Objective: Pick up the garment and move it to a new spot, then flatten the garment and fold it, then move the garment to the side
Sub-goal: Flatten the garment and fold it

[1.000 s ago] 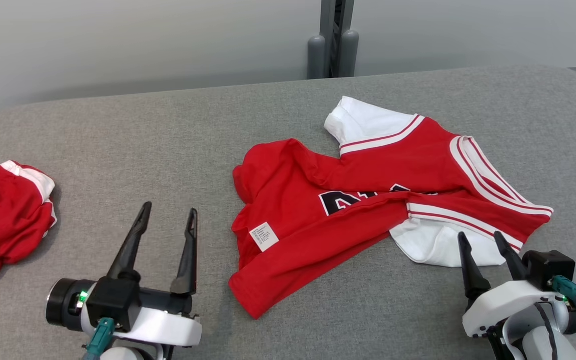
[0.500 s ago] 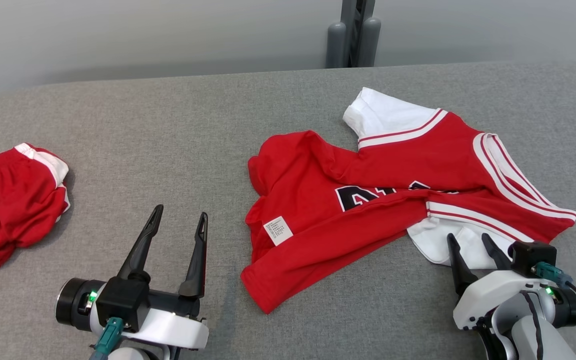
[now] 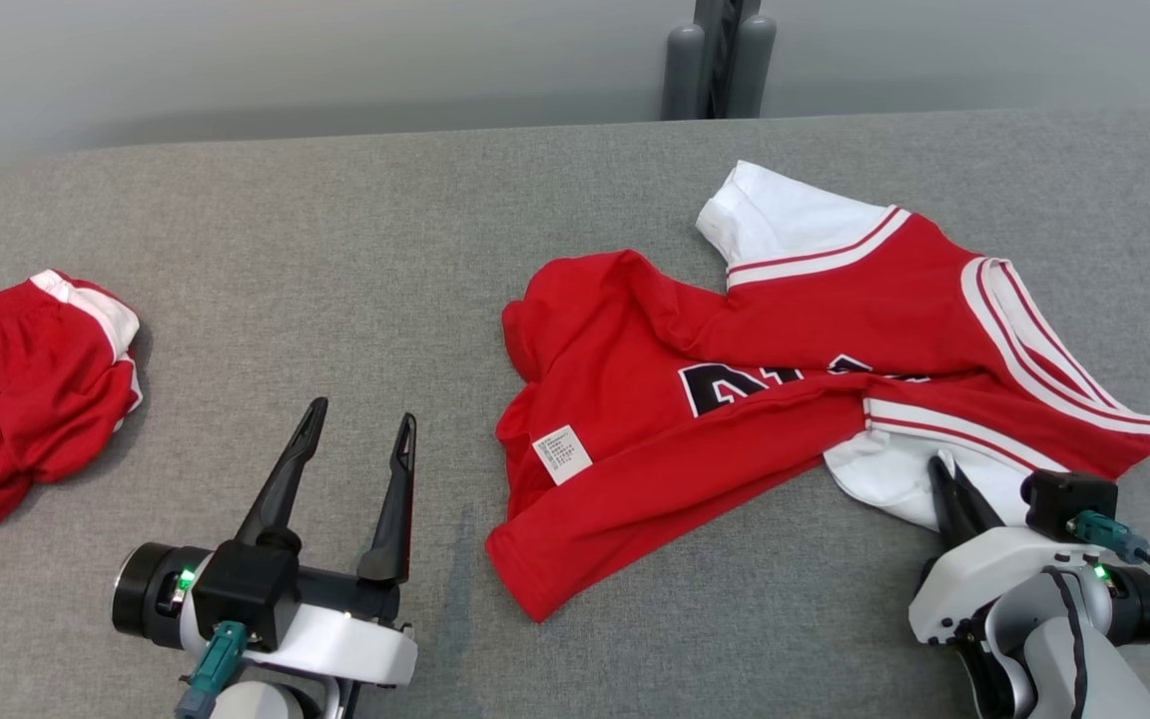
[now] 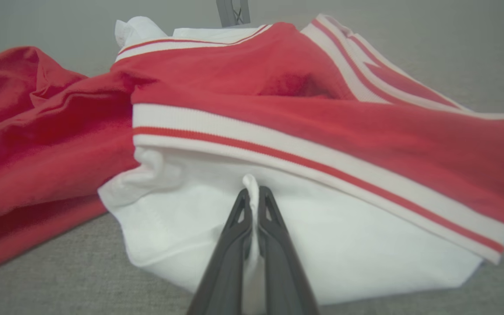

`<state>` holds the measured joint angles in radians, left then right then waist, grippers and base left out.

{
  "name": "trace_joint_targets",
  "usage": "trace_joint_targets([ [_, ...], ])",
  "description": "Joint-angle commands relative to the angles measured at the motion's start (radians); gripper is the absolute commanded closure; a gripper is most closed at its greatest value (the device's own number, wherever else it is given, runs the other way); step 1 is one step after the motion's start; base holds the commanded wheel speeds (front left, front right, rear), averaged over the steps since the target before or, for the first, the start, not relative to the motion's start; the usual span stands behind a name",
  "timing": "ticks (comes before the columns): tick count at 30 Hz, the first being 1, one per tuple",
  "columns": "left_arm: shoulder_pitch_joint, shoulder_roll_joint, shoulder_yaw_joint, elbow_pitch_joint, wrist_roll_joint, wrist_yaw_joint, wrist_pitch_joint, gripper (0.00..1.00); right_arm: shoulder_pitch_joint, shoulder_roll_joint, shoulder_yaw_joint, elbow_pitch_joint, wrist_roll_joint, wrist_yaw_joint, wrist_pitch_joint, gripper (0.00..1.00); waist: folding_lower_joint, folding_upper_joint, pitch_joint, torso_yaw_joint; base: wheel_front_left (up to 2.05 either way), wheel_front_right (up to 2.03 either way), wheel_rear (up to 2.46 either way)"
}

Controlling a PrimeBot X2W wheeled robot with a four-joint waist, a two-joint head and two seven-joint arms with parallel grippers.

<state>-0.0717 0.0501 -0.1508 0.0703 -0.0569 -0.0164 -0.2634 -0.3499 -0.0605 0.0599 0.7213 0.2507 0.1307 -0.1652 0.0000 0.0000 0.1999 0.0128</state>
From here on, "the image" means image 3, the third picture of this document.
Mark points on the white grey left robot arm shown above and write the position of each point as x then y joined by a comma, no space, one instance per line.
141,594

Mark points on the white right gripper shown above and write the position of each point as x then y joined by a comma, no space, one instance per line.
984,569

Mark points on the grey metal partition post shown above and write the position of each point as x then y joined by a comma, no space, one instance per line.
720,50

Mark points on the red shorts with white stripes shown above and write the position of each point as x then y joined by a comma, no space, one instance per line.
16,399

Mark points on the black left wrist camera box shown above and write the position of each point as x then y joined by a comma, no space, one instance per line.
246,589

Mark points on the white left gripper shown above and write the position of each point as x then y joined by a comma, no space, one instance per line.
355,644

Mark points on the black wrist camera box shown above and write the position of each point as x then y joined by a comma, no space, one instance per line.
246,589
1064,499

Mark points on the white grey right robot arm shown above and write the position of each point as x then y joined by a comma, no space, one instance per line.
1109,679

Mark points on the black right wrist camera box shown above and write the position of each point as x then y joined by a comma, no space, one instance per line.
1064,499

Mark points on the red jersey with white sleeves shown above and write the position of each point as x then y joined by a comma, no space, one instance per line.
785,330

